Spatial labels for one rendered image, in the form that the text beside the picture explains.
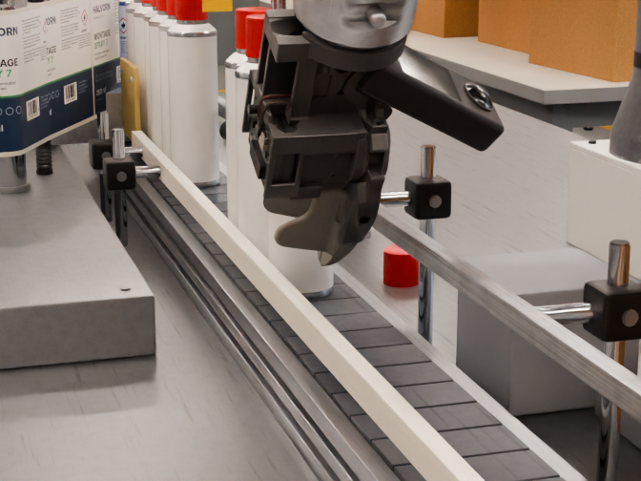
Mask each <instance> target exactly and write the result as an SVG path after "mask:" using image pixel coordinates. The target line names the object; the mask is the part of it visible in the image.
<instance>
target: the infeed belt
mask: <svg viewBox="0 0 641 481"><path fill-rule="evenodd" d="M146 179H147V180H148V181H149V182H150V183H151V184H152V186H153V187H154V188H155V189H156V191H157V192H158V193H159V194H160V195H161V197H162V198H163V199H164V200H165V201H166V202H167V204H168V205H169V206H170V207H171V208H172V210H173V211H174V212H175V213H176V215H177V216H178V217H179V218H180V219H181V221H182V222H183V223H184V224H185V225H186V226H187V228H188V229H189V230H190V231H191V232H192V234H193V235H194V236H195V237H196V239H197V240H198V241H199V242H200V243H201V244H202V246H203V247H204V248H205V249H206V250H207V252H208V253H209V254H210V255H211V256H212V258H213V259H214V260H215V261H216V262H217V264H218V265H219V266H220V267H221V268H222V270H223V271H224V272H225V273H226V274H227V276H228V277H229V278H230V279H231V280H232V282H233V283H234V284H235V285H236V286H237V287H238V289H239V290H240V291H241V292H242V294H243V295H244V296H245V297H246V298H247V300H248V301H249V302H250V303H251V304H252V305H253V307H254V308H255V309H256V310H257V311H258V313H259V314H260V315H261V316H262V318H263V319H264V320H265V321H266V322H267V323H268V324H269V325H270V326H271V327H272V328H273V330H274V331H275V332H276V333H277V334H278V336H279V337H280V338H281V339H282V341H283V342H284V343H285V344H286V345H287V346H288V348H289V349H290V350H291V351H292V352H293V354H294V355H295V356H296V357H297V358H298V360H299V361H300V362H301V363H302V364H303V366H304V367H305V368H306V369H307V370H308V372H309V373H310V374H311V375H312V376H313V378H314V379H315V380H316V381H317V382H318V384H319V385H320V386H321V387H322V388H323V390H324V391H325V392H326V393H327V394H328V396H329V397H330V398H331V399H332V400H333V402H334V403H335V404H336V405H337V406H338V407H339V409H340V410H341V411H342V412H343V414H344V415H345V416H346V417H347V418H348V420H349V421H350V422H351V423H352V424H353V426H354V427H355V428H356V429H357V430H358V431H359V433H360V434H361V435H362V436H363V438H364V439H365V440H366V441H367V442H368V444H369V445H370V446H371V447H372V448H373V449H374V451H375V452H376V453H377V454H378V455H379V456H380V457H381V459H382V460H383V461H384V463H385V464H386V465H387V466H388V467H389V468H390V469H391V470H392V471H393V472H394V474H395V475H396V476H397V477H398V478H399V480H400V481H426V480H425V479H424V477H423V476H422V475H421V474H420V473H419V472H418V471H417V469H416V468H415V467H414V466H413V465H412V464H411V463H410V462H409V460H408V459H407V458H406V457H405V456H404V455H403V453H402V452H401V451H400V450H399V449H398V448H397V447H396V446H395V444H394V443H393V442H392V441H391V440H390V439H389V438H388V437H387V435H386V434H385V433H384V432H383V431H382V430H381V429H380V427H379V426H378V425H377V424H376V423H375V422H374V421H373V419H372V418H371V417H370V416H369V415H368V414H367V413H366V412H365V410H364V409H363V408H362V407H361V406H360V405H359V404H358V402H357V401H356V400H355V399H354V398H353V397H352V396H351V394H350V393H349V392H348V391H347V390H346V389H345V388H344V387H343V385H342V384H341V383H340V382H339V381H338V380H337V379H336V377H335V376H334V375H333V374H332V373H331V372H330V371H329V370H328V368H327V367H326V366H325V365H324V364H323V363H322V362H321V360H320V359H319V358H318V357H317V356H316V355H315V354H314V352H313V351H312V350H311V349H310V348H309V347H308V346H307V345H306V343H305V342H304V341H303V340H302V339H301V338H300V336H299V335H298V334H297V333H296V332H295V331H294V330H293V329H292V327H291V326H290V325H289V324H288V323H287V322H286V321H285V320H284V319H283V318H282V317H281V316H280V314H279V313H278V312H277V310H276V309H275V308H274V307H273V306H272V305H271V304H270V303H269V302H268V301H267V300H266V299H265V298H264V297H263V296H262V294H261V293H260V292H259V291H258V290H257V289H256V288H255V286H254V285H253V284H252V283H251V282H250V281H249V280H248V278H247V277H246V276H245V275H244V274H243V273H242V272H241V271H240V269H239V268H238V267H237V266H236V265H235V264H234V263H233V261H232V260H231V259H230V258H229V257H228V256H227V255H226V254H225V252H224V251H223V250H222V249H221V248H220V247H219V246H218V244H217V243H216V242H215V241H214V240H213V239H212V238H211V236H210V235H209V234H208V233H207V232H206V231H205V230H204V229H203V227H202V226H201V225H200V224H199V223H198V222H197V221H196V219H195V218H194V217H193V216H192V215H191V214H190V213H189V211H188V210H187V209H186V208H185V207H184V206H183V205H182V204H181V202H180V201H179V200H178V199H177V198H176V197H175V196H174V194H173V193H172V192H171V191H170V190H169V189H168V188H167V186H166V185H165V184H164V183H163V182H162V181H161V180H160V179H159V178H146ZM219 179H220V182H219V184H217V185H214V186H209V187H201V188H198V189H199V190H200V191H201V192H202V193H203V195H204V196H205V197H206V198H207V199H208V200H209V201H211V202H212V203H213V204H214V205H215V207H216V208H217V209H218V210H219V211H220V212H221V213H222V214H223V215H224V216H225V217H226V218H227V219H228V201H227V177H226V176H225V175H224V174H223V173H222V172H221V171H219ZM333 284H334V290H333V292H332V293H331V294H330V295H328V296H325V297H322V298H318V299H312V300H307V301H308V302H309V303H310V304H312V305H313V306H314V307H315V308H316V309H317V310H318V311H319V312H320V314H321V315H322V316H323V317H324V318H325V319H326V320H327V321H328V322H329V323H330V324H331V325H333V326H334V327H335V328H336V329H337V330H338V331H339V332H340V334H341V335H342V336H343V337H344V338H345V339H346V340H347V341H348V342H349V343H350V344H351V345H352V346H353V347H354V348H355V349H356V350H357V351H358V352H359V353H360V354H361V355H362V356H363V358H364V359H365V360H366V361H367V362H368V363H369V364H370V365H372V366H373V367H374V368H375V369H376V370H377V371H378V372H379V373H380V374H381V375H382V376H383V378H384V379H385V380H386V381H387V382H388V383H389V384H390V385H391V386H393V387H394V388H395V389H396V390H397V391H398V392H399V393H400V394H401V396H402V397H403V398H404V399H405V401H406V402H407V403H408V404H409V405H410V406H412V407H413V408H414V409H415V410H416V411H417V412H418V413H419V414H420V415H421V416H422V417H423V418H424V419H425V421H426V422H427V423H428V424H429V425H430V426H431V427H433V428H434V429H435V430H436V431H437V432H438V433H439V434H440V435H441V436H442V437H443V438H444V439H445V440H446V442H447V443H448V444H449V446H451V447H452V448H453V449H454V450H455V451H456V452H457V453H458V454H459V455H460V456H461V457H462V458H463V459H464V460H465V461H466V462H467V463H468V465H469V466H470V467H471V468H473V469H474V470H475V471H476V472H477V473H478V474H479V475H480V476H481V477H482V478H483V479H484V480H485V481H567V480H565V479H564V478H563V477H560V474H559V473H558V472H556V471H555V470H554V469H553V468H552V467H551V466H550V465H549V464H547V463H546V462H545V461H544V460H543V459H542V458H541V457H540V456H538V455H537V454H536V453H535V452H534V451H533V450H530V449H529V447H528V446H527V445H526V444H525V443H524V442H523V441H522V440H520V439H519V438H518V437H517V436H516V435H515V434H514V433H513V432H512V431H510V430H509V429H508V428H507V427H506V426H505V425H503V424H502V423H501V422H500V421H499V420H498V419H497V418H496V417H495V416H494V415H492V414H491V413H490V412H489V411H488V410H487V409H486V408H485V407H483V406H482V405H481V404H480V403H479V402H477V400H476V399H474V398H473V397H472V396H471V395H470V394H469V393H468V392H467V391H466V390H464V389H463V388H462V387H461V386H460V385H459V384H458V383H457V382H455V381H454V380H453V379H452V378H451V377H450V376H449V375H448V374H446V373H445V372H444V371H443V370H442V369H441V368H440V367H439V366H437V365H436V364H435V363H434V362H432V360H431V359H430V358H428V357H427V356H426V355H425V354H424V353H423V352H422V351H421V350H420V349H418V348H417V347H416V346H415V345H414V344H412V342H410V341H409V340H408V339H407V338H406V337H405V336H404V335H403V334H402V333H401V332H400V331H399V330H398V329H397V328H396V327H394V325H393V324H391V323H390V322H389V321H388V320H387V319H386V318H385V317H383V316H382V315H381V314H380V313H379V312H377V310H376V309H375V308H373V307H372V306H371V305H370V304H369V303H368V302H367V301H365V300H364V299H363V298H361V296H360V295H359V294H358V293H357V292H355V291H354V290H353V289H352V288H351V287H350V286H349V285H348V284H346V283H345V282H344V281H343V280H342V279H341V278H340V277H339V276H337V275H336V274H335V273H334V272H333Z"/></svg>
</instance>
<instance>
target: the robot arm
mask: <svg viewBox="0 0 641 481"><path fill-rule="evenodd" d="M417 4H418V0H293V8H292V9H286V10H265V16H264V23H263V30H262V37H261V44H260V51H259V58H258V68H257V69H253V70H249V77H248V84H247V92H246V98H245V106H244V113H243V120H242V127H241V131H242V132H243V133H249V137H248V141H249V144H250V151H249V154H250V157H251V159H252V162H253V165H254V168H255V171H256V174H257V177H258V179H261V182H262V185H263V188H264V191H263V206H264V208H265V209H266V210H267V211H269V212H270V213H274V214H279V215H284V216H288V217H294V218H295V219H293V220H290V221H287V222H285V223H284V224H282V225H281V226H279V227H278V228H277V230H276V232H275V236H274V239H275V242H276V243H277V244H278V245H280V246H283V247H289V248H298V249H306V250H314V251H318V258H319V261H320V266H327V265H332V264H335V263H337V262H338V261H340V260H341V259H343V258H344V257H345V256H346V255H348V254H349V253H350V252H351V251H352V250H353V249H354V248H355V246H356V245H357V244H358V242H361V241H363V240H364V238H365V236H366V235H367V233H368V232H369V230H370V229H371V227H372V226H373V224H374V222H375V219H376V217H377V215H378V211H379V207H380V201H381V194H382V188H383V183H384V180H385V177H384V176H385V175H386V172H387V168H388V162H389V154H390V145H391V136H390V130H389V126H388V124H387V121H386V120H387V119H388V118H389V117H390V116H391V114H392V109H391V107H392V108H394V109H396V110H398V111H400V112H402V113H404V114H406V115H409V116H411V117H413V118H415V119H417V120H419V121H421V122H422V123H424V124H426V125H428V126H430V127H432V128H434V129H436V130H438V131H440V132H442V133H444V134H446V135H448V136H451V137H453V138H455V139H457V140H459V141H461V142H463V143H464V144H466V145H468V146H470V147H472V148H474V149H475V150H477V151H480V152H482V151H485V150H486V149H488V148H489V147H490V146H491V145H492V144H493V143H494V142H495V140H496V139H497V138H498V137H499V136H500V135H501V134H502V133H503V132H504V130H505V128H504V125H503V123H502V121H501V119H500V117H499V116H498V113H497V111H496V109H495V107H494V105H493V103H492V101H491V99H490V96H489V94H488V92H487V90H486V89H485V88H484V87H482V86H480V85H478V84H477V83H475V82H473V81H471V80H469V79H467V78H465V77H464V76H462V75H460V74H458V73H455V72H454V71H452V70H450V69H449V68H447V67H445V66H443V65H442V64H440V63H438V62H436V61H434V60H432V59H431V58H429V57H427V56H425V55H423V54H421V53H419V52H417V51H415V50H413V49H411V48H409V47H408V46H406V45H405V41H406V37H407V34H408V33H409V31H410V29H411V27H412V25H413V21H414V17H415V12H416V8H417ZM253 90H255V96H254V103H253V104H251V103H252V96H253ZM610 153H611V154H612V155H613V156H615V157H618V158H620V159H623V160H626V161H629V162H633V163H638V164H641V0H638V1H637V14H636V29H635V43H634V58H633V70H632V76H631V81H630V83H629V86H628V88H627V90H626V92H625V95H624V97H623V100H622V102H621V105H620V107H619V110H618V112H617V115H616V118H615V120H614V122H613V124H612V127H611V130H610Z"/></svg>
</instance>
